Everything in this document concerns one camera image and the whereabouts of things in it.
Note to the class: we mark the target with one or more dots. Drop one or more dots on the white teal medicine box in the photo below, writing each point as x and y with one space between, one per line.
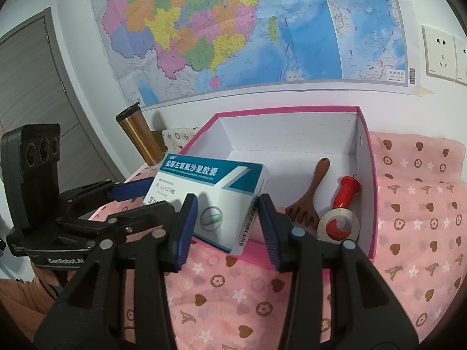
219 182

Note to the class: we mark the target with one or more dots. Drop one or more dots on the pink printed blanket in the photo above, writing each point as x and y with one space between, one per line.
412 207

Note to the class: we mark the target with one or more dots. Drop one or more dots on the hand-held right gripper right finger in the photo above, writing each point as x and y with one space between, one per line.
270 233

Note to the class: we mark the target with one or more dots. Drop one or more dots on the cream star-print cloth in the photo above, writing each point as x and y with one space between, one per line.
175 136

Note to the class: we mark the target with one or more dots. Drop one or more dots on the red corkscrew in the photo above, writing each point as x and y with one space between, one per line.
346 193

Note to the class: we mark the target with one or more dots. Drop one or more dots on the person's left forearm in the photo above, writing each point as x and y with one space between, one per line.
22 293

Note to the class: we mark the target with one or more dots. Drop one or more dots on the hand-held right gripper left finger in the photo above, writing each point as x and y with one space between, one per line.
186 226

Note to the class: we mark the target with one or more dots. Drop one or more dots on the pink cardboard box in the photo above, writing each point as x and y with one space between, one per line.
292 135

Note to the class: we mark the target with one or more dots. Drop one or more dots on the brown wooden comb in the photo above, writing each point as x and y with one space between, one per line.
310 189

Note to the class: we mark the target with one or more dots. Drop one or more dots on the gold metal tumbler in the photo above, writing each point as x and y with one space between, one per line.
140 138

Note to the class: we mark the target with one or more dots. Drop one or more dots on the white wall socket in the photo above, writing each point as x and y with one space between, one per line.
439 53
461 60

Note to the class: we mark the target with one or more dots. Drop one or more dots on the grey door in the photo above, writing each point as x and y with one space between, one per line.
36 80

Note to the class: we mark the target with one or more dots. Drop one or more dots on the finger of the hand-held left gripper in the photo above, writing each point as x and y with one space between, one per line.
127 187
146 217

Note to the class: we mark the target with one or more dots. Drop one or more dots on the grey tape roll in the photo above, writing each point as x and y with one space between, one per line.
352 222

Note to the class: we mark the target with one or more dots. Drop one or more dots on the colourful wall map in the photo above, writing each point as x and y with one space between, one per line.
255 25

